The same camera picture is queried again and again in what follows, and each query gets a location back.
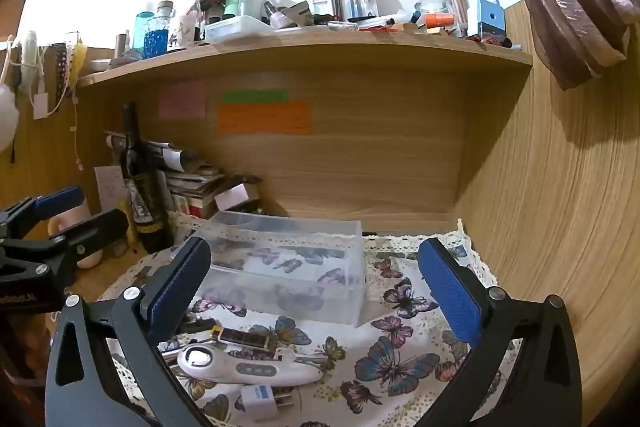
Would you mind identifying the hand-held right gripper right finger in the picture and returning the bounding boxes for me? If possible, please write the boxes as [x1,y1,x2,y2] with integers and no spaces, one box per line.
[415,237,583,427]

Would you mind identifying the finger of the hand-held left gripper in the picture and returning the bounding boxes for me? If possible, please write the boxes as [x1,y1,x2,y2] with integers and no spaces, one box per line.
[47,209,130,269]
[0,186,85,240]

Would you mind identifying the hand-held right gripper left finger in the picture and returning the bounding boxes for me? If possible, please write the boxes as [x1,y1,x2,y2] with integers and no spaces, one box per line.
[45,236,213,427]

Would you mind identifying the pink cup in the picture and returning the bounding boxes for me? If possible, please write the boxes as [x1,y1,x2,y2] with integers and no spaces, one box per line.
[47,202,104,269]

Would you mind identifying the white paper note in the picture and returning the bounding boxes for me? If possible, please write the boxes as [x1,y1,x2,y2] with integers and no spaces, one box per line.
[95,166,129,214]

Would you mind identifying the small black stick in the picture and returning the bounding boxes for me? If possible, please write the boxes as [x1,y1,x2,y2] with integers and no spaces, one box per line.
[175,319,221,336]

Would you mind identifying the dark wine bottle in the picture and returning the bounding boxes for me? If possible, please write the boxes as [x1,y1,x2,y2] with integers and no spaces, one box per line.
[121,102,173,253]

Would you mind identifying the butterfly print tablecloth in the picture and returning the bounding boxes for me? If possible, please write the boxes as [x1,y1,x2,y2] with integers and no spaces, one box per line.
[97,212,526,427]

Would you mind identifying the dark rectangular lighter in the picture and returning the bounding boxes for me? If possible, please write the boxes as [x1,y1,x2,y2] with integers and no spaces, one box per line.
[210,326,278,352]

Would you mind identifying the stack of books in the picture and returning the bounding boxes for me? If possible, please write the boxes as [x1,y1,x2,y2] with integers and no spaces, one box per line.
[160,157,227,219]

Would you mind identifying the white pompom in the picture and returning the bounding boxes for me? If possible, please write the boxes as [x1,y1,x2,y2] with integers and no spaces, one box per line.
[0,92,20,152]

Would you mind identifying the rolled magazine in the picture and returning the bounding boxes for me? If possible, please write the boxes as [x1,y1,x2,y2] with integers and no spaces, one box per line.
[105,131,187,172]

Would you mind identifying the clear plastic storage box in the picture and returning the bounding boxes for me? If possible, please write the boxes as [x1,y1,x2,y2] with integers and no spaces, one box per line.
[189,211,367,328]

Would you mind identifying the small white and black box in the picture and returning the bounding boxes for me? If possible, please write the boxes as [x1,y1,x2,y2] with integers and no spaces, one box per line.
[216,177,263,214]

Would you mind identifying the white handheld device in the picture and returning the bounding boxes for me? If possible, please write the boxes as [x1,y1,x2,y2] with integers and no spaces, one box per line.
[177,343,325,385]

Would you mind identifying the hanging lace ribbons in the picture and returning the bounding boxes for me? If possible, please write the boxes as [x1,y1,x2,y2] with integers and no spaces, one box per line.
[49,41,89,108]

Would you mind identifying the white plug adapter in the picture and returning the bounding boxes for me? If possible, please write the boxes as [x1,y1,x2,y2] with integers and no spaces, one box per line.
[237,383,296,422]

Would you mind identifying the white hanging loofah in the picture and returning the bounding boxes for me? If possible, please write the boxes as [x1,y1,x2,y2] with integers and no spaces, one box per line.
[22,29,41,88]

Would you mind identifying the pink sticky note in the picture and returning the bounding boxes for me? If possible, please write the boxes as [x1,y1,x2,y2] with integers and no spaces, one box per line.
[159,81,207,118]

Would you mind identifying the orange sticky note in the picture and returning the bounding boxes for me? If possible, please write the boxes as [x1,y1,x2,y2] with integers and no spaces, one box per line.
[217,101,312,136]

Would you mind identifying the blue dotted bottle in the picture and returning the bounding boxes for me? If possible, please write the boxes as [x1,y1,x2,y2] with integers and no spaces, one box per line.
[144,1,172,58]

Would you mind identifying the teal bottle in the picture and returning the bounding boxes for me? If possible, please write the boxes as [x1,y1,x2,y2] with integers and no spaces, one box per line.
[133,11,156,54]

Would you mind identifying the green sticky note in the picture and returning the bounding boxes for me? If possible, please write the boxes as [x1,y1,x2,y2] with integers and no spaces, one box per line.
[221,90,289,104]

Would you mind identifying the white printed cup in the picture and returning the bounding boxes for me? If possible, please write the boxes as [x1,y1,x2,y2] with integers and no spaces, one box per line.
[169,16,196,51]

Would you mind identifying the tall corked glass bottle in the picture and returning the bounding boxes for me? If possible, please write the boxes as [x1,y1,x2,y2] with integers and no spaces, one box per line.
[184,0,204,38]

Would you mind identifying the clear plastic lidded container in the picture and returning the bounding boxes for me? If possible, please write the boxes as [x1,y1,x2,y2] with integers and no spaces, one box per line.
[204,16,274,46]

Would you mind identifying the wooden shelf board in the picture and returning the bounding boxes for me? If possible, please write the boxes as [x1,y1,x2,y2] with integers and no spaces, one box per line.
[77,27,534,88]

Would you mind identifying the small spray bottle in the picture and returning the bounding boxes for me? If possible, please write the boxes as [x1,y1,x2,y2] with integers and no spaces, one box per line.
[262,0,287,30]

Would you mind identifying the blue plastic box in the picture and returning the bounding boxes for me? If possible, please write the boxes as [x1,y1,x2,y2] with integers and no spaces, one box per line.
[476,0,507,39]

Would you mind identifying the round glass jar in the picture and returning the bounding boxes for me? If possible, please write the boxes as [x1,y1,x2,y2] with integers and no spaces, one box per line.
[414,0,454,28]

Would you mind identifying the glass jar of sticks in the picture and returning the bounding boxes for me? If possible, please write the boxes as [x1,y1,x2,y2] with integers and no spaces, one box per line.
[438,0,469,36]

